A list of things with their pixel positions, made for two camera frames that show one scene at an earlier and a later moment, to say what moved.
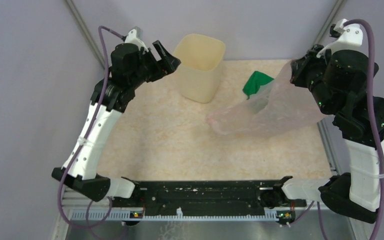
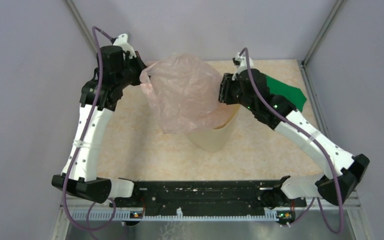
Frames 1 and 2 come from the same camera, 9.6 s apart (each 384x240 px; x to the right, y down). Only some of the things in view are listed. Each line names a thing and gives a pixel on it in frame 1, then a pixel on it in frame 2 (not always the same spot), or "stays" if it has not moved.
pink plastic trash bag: [282, 106] -> [183, 89]
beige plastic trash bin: [201, 57] -> [214, 140]
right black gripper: [299, 66] -> [225, 87]
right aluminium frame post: [325, 32] stays
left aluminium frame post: [85, 31] stays
